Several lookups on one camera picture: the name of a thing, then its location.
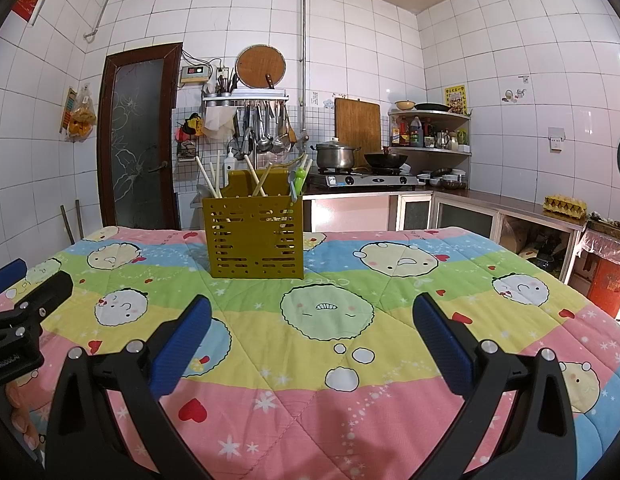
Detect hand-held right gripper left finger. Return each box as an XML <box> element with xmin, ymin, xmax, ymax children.
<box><xmin>45</xmin><ymin>294</ymin><xmax>214</xmax><ymax>480</ymax></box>

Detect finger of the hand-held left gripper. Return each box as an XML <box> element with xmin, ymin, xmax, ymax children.
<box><xmin>0</xmin><ymin>270</ymin><xmax>74</xmax><ymax>346</ymax></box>
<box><xmin>0</xmin><ymin>258</ymin><xmax>28</xmax><ymax>297</ymax></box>

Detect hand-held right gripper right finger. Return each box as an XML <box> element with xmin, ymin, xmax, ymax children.
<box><xmin>412</xmin><ymin>291</ymin><xmax>578</xmax><ymax>480</ymax></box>

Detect yellow slotted utensil holder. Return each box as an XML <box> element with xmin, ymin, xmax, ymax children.
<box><xmin>202</xmin><ymin>170</ymin><xmax>305</xmax><ymax>281</ymax></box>

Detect bunch of wooden chopsticks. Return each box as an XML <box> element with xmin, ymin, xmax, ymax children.
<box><xmin>195</xmin><ymin>152</ymin><xmax>313</xmax><ymax>201</ymax></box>

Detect row of hanging kitchen utensils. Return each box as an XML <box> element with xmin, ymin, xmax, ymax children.
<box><xmin>232</xmin><ymin>102</ymin><xmax>298</xmax><ymax>156</ymax></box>

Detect person's left hand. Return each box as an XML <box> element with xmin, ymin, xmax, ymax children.
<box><xmin>5</xmin><ymin>380</ymin><xmax>41</xmax><ymax>453</ymax></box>

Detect colourful cartoon printed blanket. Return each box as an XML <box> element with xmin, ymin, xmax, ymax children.
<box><xmin>0</xmin><ymin>225</ymin><xmax>620</xmax><ymax>480</ymax></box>

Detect brown frosted glass door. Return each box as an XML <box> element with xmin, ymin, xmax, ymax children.
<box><xmin>97</xmin><ymin>42</ymin><xmax>184</xmax><ymax>231</ymax></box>

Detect kitchen counter cabinets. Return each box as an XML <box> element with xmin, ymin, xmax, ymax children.
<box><xmin>302</xmin><ymin>187</ymin><xmax>588</xmax><ymax>286</ymax></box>

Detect cluster of small bowls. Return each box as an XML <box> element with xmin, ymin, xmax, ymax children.
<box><xmin>419</xmin><ymin>167</ymin><xmax>468</xmax><ymax>191</ymax></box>

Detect hanging bag of oranges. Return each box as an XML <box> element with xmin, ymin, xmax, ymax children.
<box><xmin>65</xmin><ymin>85</ymin><xmax>98</xmax><ymax>143</ymax></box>

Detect steel gas stove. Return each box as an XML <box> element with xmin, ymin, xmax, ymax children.
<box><xmin>302</xmin><ymin>167</ymin><xmax>428</xmax><ymax>191</ymax></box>

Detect red cabinet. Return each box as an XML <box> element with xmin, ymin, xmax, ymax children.
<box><xmin>587</xmin><ymin>255</ymin><xmax>620</xmax><ymax>318</ymax></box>

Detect yellow egg carton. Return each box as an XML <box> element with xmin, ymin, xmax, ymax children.
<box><xmin>542</xmin><ymin>195</ymin><xmax>589</xmax><ymax>219</ymax></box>

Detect pink lace cloth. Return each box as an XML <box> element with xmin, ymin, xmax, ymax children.
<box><xmin>577</xmin><ymin>230</ymin><xmax>620</xmax><ymax>266</ymax></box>

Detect black wok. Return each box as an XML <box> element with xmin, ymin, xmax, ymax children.
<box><xmin>364</xmin><ymin>146</ymin><xmax>409</xmax><ymax>170</ymax></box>

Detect metal corner shelf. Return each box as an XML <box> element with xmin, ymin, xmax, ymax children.
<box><xmin>387</xmin><ymin>109</ymin><xmax>473</xmax><ymax>157</ymax></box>

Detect row of condiment bottles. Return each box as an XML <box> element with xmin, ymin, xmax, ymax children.
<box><xmin>390</xmin><ymin>116</ymin><xmax>470</xmax><ymax>150</ymax></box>

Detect steel pot with lid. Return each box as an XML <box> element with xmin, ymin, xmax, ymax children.
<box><xmin>310</xmin><ymin>137</ymin><xmax>361</xmax><ymax>170</ymax></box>

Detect red yellow hanging bundle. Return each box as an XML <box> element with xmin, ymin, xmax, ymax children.
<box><xmin>174</xmin><ymin>112</ymin><xmax>203</xmax><ymax>163</ymax></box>

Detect white hanging plastic bag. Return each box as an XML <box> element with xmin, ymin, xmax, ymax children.
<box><xmin>202</xmin><ymin>107</ymin><xmax>235</xmax><ymax>140</ymax></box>

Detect rectangular wooden cutting board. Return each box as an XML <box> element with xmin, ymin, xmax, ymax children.
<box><xmin>334</xmin><ymin>97</ymin><xmax>382</xmax><ymax>157</ymax></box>

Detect metal cup of knives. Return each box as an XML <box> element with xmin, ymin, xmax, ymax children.
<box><xmin>215</xmin><ymin>67</ymin><xmax>238</xmax><ymax>97</ymax></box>

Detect white box with red display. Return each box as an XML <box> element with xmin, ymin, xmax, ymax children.
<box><xmin>179</xmin><ymin>64</ymin><xmax>211</xmax><ymax>84</ymax></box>

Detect round wooden cutting board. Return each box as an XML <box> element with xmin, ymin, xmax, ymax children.
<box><xmin>236</xmin><ymin>45</ymin><xmax>287</xmax><ymax>90</ymax></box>

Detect yellow wall poster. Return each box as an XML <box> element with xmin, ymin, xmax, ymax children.
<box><xmin>444</xmin><ymin>85</ymin><xmax>468</xmax><ymax>115</ymax></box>

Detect metal wall utensil rack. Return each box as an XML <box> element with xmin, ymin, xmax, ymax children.
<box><xmin>201</xmin><ymin>90</ymin><xmax>289</xmax><ymax>108</ymax></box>

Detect wall hook stickers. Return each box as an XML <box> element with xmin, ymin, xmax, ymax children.
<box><xmin>504</xmin><ymin>75</ymin><xmax>530</xmax><ymax>103</ymax></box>

